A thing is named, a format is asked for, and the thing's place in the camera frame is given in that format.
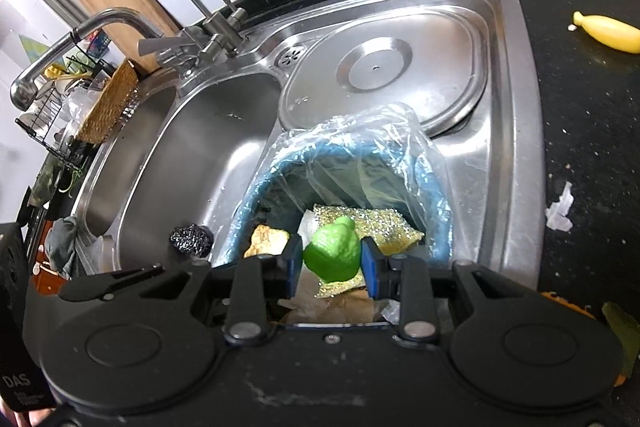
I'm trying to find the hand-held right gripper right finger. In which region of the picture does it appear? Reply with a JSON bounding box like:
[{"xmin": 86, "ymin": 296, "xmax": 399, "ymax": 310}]
[{"xmin": 361, "ymin": 237, "xmax": 544, "ymax": 344}]

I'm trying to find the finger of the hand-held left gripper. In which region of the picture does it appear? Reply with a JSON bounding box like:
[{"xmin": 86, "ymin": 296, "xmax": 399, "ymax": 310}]
[{"xmin": 59, "ymin": 263, "xmax": 166, "ymax": 304}]

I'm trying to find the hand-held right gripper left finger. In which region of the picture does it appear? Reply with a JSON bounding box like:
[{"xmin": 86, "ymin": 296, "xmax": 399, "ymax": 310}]
[{"xmin": 125, "ymin": 238, "xmax": 304, "ymax": 345}]

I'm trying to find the bread piece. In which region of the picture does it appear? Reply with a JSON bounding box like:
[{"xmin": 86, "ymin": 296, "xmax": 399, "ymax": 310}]
[{"xmin": 244, "ymin": 223, "xmax": 292, "ymax": 259}]

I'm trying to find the green lime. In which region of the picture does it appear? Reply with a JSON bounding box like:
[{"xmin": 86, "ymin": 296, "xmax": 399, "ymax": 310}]
[{"xmin": 302, "ymin": 215, "xmax": 362, "ymax": 285}]

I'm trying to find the brown paper bag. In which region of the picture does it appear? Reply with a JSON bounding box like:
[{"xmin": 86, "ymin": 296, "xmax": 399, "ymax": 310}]
[{"xmin": 277, "ymin": 289, "xmax": 398, "ymax": 325}]

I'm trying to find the glitter scouring sponge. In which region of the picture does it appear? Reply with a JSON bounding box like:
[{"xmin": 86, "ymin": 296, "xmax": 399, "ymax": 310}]
[{"xmin": 312, "ymin": 204, "xmax": 426, "ymax": 300}]

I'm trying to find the blue bin with plastic bag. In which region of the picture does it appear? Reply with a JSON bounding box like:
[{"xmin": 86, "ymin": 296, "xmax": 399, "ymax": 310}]
[{"xmin": 225, "ymin": 104, "xmax": 453, "ymax": 303}]

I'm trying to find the yellow banana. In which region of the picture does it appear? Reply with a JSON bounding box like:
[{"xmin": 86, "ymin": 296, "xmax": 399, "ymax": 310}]
[{"xmin": 571, "ymin": 10, "xmax": 640, "ymax": 54}]

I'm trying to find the grey rag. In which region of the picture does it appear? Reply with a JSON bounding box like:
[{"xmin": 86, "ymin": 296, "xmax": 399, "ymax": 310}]
[{"xmin": 46, "ymin": 215, "xmax": 82, "ymax": 279}]

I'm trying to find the steel wool scourer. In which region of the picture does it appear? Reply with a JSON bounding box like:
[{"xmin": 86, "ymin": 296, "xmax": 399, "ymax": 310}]
[{"xmin": 169, "ymin": 222, "xmax": 217, "ymax": 256}]

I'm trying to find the stainless steel sink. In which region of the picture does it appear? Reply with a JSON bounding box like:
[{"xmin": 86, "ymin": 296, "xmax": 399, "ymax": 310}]
[{"xmin": 70, "ymin": 0, "xmax": 546, "ymax": 303}]

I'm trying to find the woven wicker mat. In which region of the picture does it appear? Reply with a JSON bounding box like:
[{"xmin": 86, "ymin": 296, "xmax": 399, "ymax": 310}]
[{"xmin": 74, "ymin": 58, "xmax": 140, "ymax": 144}]

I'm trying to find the white tissue scrap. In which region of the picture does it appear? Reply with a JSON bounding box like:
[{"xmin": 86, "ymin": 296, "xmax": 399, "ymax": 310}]
[{"xmin": 544, "ymin": 181, "xmax": 574, "ymax": 231}]

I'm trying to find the round steel sink lid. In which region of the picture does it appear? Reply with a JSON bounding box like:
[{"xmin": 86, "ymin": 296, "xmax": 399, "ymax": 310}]
[{"xmin": 277, "ymin": 4, "xmax": 491, "ymax": 140}]

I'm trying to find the green leaf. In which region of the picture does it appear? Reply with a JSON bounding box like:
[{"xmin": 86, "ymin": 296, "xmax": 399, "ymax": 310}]
[{"xmin": 601, "ymin": 301, "xmax": 640, "ymax": 360}]

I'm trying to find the large steel faucet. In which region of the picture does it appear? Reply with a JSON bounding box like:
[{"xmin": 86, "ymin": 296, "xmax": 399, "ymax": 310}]
[{"xmin": 10, "ymin": 8, "xmax": 201, "ymax": 112}]

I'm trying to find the wooden cutting board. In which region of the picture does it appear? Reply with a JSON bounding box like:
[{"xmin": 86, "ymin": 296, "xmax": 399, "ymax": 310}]
[{"xmin": 71, "ymin": 0, "xmax": 182, "ymax": 76}]

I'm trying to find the black wire dish rack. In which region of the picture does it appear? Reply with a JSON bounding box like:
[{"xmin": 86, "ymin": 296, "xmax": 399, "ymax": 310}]
[{"xmin": 14, "ymin": 52, "xmax": 116, "ymax": 168}]

